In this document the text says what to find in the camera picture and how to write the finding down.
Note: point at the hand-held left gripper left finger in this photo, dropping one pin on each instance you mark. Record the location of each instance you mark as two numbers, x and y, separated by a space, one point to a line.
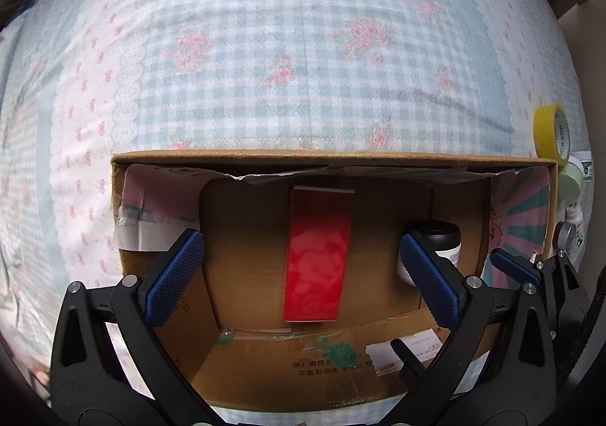
175 279

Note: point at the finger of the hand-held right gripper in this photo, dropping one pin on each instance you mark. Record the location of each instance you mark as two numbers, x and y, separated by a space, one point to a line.
513 265

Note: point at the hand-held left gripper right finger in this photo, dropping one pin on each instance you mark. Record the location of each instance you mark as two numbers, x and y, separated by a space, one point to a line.
431 279

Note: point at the white jar with black lid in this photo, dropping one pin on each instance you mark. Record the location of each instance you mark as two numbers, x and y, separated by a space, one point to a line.
445 241

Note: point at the small silver-lid jar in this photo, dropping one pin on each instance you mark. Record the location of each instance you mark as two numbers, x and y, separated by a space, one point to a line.
566 235

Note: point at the white pill bottle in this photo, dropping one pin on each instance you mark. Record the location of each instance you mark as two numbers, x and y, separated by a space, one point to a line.
574 215

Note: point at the white jar with green label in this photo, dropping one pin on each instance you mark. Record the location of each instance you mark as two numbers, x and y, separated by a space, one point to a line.
570 182

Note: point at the cardboard box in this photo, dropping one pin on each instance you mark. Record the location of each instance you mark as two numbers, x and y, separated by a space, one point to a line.
265 350

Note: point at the yellow tape roll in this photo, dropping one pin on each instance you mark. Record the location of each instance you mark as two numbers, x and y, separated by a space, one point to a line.
544 132

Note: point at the checked floral bed sheet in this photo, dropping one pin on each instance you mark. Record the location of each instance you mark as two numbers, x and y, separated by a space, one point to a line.
284 75

